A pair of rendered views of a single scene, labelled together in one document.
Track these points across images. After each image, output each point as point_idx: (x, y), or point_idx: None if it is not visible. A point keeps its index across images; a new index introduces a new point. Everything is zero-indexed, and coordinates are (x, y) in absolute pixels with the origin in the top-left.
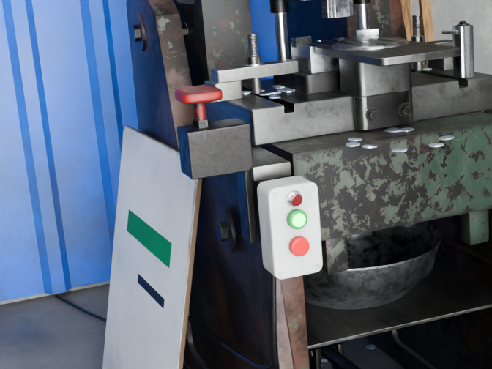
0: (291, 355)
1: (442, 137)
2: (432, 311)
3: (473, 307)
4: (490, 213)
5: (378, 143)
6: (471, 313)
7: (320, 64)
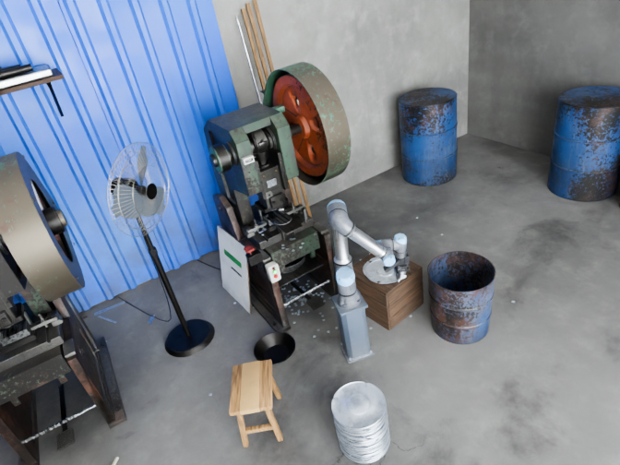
0: (277, 293)
1: (302, 243)
2: (305, 270)
3: (315, 268)
4: None
5: (288, 245)
6: None
7: (271, 223)
